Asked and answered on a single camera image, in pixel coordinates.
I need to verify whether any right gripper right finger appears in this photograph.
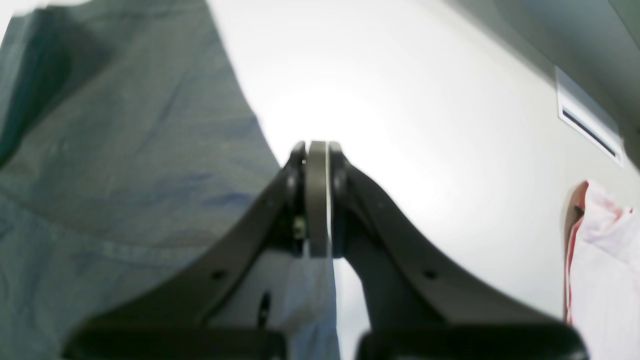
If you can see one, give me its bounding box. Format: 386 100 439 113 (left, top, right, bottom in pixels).
327 142 589 360

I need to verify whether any pink white cloth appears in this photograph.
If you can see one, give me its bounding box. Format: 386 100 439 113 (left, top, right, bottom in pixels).
564 180 640 360

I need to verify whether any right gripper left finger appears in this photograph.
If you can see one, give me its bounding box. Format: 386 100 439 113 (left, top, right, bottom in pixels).
62 141 329 360

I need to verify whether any grey T-shirt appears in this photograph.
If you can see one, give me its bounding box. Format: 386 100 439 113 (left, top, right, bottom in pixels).
0 0 341 360

